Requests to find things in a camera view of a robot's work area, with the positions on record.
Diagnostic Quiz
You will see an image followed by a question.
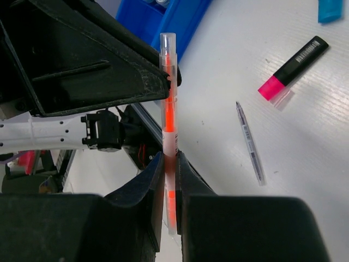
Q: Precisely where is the orange clear pen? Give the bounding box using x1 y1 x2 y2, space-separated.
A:
159 33 178 235

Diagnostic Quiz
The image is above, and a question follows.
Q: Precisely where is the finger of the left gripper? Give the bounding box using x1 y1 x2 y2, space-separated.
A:
1 1 170 117

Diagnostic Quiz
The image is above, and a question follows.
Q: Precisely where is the blue-capped black highlighter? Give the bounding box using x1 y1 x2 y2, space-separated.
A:
318 0 344 24

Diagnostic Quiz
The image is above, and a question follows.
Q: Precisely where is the grey clear pen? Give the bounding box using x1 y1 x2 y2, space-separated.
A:
236 102 266 186

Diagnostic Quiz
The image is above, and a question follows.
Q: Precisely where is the pink-capped black highlighter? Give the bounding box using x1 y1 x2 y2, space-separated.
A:
258 35 329 101

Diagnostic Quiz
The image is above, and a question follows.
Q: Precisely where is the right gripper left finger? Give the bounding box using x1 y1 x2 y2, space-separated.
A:
1 153 165 261

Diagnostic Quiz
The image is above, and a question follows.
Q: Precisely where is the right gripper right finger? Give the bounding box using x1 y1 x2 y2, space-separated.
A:
176 152 330 261

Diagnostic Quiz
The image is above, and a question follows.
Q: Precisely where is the blue plastic bin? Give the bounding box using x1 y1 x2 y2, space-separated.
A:
116 0 211 61

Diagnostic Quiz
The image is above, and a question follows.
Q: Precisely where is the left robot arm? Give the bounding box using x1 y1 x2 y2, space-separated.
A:
1 1 182 154

